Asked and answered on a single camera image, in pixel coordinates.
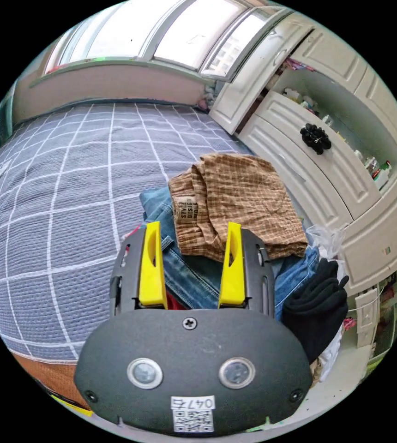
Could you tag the brown plaid pants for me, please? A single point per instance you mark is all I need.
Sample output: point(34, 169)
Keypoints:
point(240, 204)

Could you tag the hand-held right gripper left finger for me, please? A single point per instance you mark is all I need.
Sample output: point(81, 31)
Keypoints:
point(150, 270)

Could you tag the window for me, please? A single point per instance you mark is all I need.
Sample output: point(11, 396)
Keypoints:
point(157, 34)

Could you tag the black hair scrunchie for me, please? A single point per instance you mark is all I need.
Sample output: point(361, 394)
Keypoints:
point(315, 138)

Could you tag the bed with grey checked quilt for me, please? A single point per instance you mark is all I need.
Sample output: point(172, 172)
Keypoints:
point(63, 207)

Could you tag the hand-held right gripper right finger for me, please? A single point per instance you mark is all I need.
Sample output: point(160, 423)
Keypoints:
point(232, 273)

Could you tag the pile of clothes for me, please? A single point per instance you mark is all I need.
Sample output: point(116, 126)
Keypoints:
point(309, 304)

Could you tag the white cupboard with shelves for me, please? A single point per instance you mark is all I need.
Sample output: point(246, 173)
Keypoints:
point(340, 166)

